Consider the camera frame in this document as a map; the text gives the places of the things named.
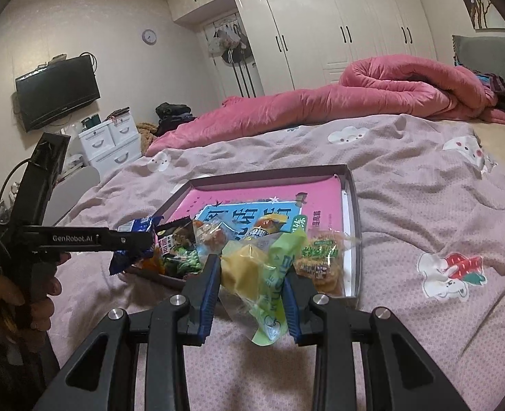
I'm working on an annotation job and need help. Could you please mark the person's left forearm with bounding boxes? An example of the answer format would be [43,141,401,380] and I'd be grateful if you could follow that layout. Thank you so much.
[0,327,60,411]

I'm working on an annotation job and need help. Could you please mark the lilac printed blanket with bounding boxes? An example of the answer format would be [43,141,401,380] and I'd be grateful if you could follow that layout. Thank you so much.
[51,113,505,411]

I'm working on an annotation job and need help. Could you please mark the black television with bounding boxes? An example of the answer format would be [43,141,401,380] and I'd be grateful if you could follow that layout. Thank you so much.
[15,55,101,133]

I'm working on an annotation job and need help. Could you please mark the colourful striped clothes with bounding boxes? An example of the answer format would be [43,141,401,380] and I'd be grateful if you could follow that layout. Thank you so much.
[477,70,505,115]

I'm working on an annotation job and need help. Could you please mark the person's left hand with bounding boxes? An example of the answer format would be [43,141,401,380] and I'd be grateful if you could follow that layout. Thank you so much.
[0,252,72,334]

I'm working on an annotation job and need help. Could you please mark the pink and blue book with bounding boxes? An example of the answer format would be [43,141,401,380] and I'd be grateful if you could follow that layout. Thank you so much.
[167,173,348,266]

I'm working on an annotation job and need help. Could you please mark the blue chocolate bar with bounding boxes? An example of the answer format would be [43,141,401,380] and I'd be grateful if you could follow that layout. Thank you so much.
[109,216,168,276]

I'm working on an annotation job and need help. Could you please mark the brown chocolate bar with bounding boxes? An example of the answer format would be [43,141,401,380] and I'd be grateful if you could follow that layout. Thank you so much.
[156,220,194,267]

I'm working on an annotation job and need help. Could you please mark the yellow pastry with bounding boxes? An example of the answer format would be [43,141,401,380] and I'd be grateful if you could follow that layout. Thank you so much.
[219,240,279,310]

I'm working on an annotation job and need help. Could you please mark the hanging bags on door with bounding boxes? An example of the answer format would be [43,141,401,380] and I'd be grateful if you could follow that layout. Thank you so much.
[207,23,252,66]

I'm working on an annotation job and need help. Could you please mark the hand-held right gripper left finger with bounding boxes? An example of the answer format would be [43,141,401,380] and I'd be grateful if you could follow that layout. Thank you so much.
[32,253,222,411]

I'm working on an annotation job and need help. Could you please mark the grey padded headboard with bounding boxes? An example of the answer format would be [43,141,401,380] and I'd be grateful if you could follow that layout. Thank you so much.
[453,34,505,121]

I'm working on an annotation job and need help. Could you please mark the grey padded chair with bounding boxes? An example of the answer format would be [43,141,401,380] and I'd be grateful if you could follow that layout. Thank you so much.
[42,166,102,228]

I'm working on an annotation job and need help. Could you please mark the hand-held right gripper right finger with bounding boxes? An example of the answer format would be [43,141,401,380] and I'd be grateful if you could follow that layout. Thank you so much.
[282,270,471,411]

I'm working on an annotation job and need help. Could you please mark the dark grey shallow tray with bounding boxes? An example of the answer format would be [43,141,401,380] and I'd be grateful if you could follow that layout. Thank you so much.
[124,163,363,301]

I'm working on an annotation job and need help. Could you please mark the white wardrobe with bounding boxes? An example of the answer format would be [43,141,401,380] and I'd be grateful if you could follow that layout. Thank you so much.
[231,0,438,99]

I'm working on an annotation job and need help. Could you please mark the dark green candy packet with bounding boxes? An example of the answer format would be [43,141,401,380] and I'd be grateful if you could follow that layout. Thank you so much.
[164,248,204,277]

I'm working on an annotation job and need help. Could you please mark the orange biscuit packet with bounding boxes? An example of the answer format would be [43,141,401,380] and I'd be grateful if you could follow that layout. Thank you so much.
[135,257,168,275]

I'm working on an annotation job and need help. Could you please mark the pink quilt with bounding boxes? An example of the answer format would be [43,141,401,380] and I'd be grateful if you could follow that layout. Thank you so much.
[145,54,505,158]

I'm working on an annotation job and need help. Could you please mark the white overhead cabinet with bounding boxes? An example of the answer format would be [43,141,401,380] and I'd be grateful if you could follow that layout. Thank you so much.
[167,0,236,28]

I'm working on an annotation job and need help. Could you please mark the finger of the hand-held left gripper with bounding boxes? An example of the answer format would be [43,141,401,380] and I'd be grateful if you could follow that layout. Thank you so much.
[107,227,156,258]

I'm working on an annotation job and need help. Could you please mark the brown fuzzy blanket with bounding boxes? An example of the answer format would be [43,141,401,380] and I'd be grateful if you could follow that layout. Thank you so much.
[136,122,160,155]

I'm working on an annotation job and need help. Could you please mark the pale green snack packet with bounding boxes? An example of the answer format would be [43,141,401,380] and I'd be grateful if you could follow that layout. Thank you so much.
[250,227,310,347]

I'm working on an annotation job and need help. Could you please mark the white drawer unit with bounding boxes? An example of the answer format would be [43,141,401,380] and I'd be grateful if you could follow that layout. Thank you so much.
[78,115,144,177]

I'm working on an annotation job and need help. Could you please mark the pile of dark clothes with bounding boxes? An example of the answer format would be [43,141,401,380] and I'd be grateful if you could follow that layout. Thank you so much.
[155,102,198,138]

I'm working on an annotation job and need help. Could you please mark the clear green-label cake packet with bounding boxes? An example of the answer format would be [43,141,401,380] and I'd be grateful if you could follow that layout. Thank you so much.
[294,230,363,298]

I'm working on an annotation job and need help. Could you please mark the black cable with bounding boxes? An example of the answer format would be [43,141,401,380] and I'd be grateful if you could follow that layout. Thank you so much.
[0,158,36,225]

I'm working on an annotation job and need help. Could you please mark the long yellow wafer packet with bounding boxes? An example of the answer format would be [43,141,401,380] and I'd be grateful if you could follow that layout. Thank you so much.
[246,215,290,241]

